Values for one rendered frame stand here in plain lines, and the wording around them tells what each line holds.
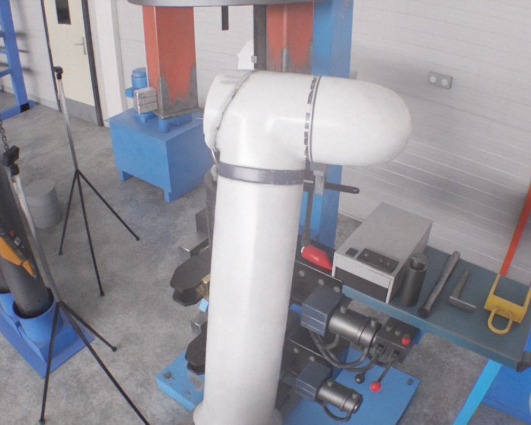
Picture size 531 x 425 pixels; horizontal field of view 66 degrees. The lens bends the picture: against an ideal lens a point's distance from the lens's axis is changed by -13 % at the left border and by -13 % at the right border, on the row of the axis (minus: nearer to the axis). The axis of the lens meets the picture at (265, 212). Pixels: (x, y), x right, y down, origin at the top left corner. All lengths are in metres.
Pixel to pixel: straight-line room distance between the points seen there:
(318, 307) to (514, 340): 0.72
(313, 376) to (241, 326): 1.42
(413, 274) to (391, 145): 1.00
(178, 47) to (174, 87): 0.11
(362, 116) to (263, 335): 0.32
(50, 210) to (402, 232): 3.08
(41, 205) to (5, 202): 1.67
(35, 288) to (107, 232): 1.36
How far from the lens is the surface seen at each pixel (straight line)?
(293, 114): 0.58
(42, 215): 4.12
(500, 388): 2.73
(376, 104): 0.59
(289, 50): 1.38
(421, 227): 1.85
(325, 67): 1.63
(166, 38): 1.19
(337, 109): 0.57
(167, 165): 3.93
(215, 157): 1.48
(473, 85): 3.13
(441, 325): 1.65
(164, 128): 3.90
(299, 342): 2.10
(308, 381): 2.04
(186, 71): 1.24
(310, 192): 1.64
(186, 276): 1.84
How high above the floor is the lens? 2.22
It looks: 34 degrees down
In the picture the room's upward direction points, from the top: straight up
